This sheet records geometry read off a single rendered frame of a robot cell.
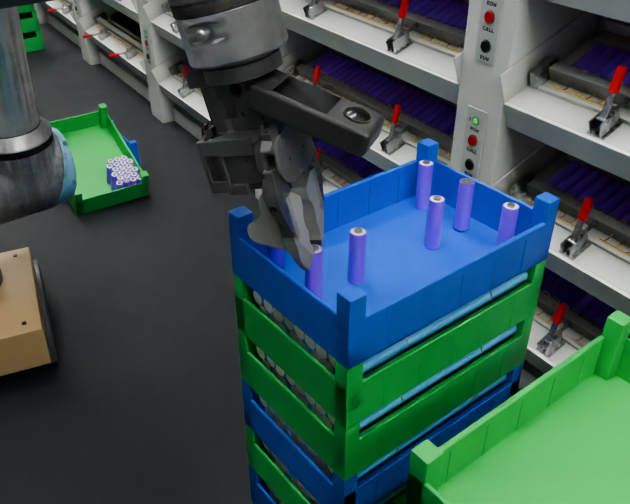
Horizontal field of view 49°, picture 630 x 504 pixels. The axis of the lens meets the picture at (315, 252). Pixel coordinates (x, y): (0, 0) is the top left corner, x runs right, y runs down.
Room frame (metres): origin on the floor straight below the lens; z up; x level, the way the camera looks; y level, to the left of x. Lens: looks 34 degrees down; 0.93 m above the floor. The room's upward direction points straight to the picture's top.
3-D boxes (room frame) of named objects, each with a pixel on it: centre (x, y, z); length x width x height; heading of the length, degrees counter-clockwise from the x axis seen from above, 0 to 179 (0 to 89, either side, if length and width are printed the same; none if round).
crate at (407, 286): (0.65, -0.09, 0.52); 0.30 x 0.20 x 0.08; 128
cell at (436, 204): (0.69, -0.14, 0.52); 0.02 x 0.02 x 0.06
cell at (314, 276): (0.58, 0.00, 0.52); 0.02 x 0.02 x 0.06
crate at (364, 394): (0.65, -0.09, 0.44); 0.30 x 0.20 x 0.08; 128
